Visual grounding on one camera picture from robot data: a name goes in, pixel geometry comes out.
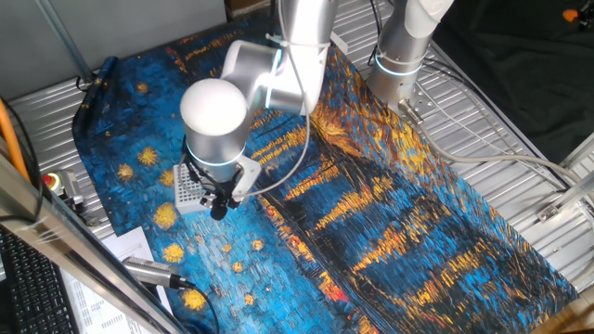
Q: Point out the black keyboard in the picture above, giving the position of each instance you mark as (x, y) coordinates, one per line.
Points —
(32, 292)

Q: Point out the aluminium frame rail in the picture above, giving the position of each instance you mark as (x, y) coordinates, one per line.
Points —
(571, 195)

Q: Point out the red emergency stop button box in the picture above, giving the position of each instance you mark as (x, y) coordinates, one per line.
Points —
(69, 185)

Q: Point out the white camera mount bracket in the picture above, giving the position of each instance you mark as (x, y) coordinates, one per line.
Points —
(248, 176)

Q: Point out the small orange object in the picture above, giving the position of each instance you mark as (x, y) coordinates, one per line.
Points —
(570, 15)

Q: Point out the black fabric sheet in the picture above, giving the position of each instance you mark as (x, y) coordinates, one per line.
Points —
(510, 69)

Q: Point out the white pipette tip box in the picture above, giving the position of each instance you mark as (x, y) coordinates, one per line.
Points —
(185, 200)

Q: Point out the orange tube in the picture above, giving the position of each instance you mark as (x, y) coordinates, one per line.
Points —
(11, 139)

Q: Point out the white printed paper sheet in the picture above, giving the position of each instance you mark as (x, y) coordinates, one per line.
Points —
(130, 243)

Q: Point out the brown cardboard box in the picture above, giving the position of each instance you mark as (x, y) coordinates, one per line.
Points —
(246, 5)

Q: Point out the aluminium profile post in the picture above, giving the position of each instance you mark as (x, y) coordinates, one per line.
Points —
(69, 250)

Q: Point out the starry night print tablecloth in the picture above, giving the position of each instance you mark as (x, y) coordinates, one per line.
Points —
(371, 209)

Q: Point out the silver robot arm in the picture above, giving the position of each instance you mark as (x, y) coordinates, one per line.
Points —
(213, 130)

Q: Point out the black wrist camera unit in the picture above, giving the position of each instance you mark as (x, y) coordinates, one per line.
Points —
(219, 212)

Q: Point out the grey metal pole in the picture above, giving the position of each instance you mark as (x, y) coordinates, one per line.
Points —
(65, 44)

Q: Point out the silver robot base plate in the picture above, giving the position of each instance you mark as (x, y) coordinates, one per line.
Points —
(424, 104)

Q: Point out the silver camera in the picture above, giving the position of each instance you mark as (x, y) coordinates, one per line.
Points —
(148, 271)

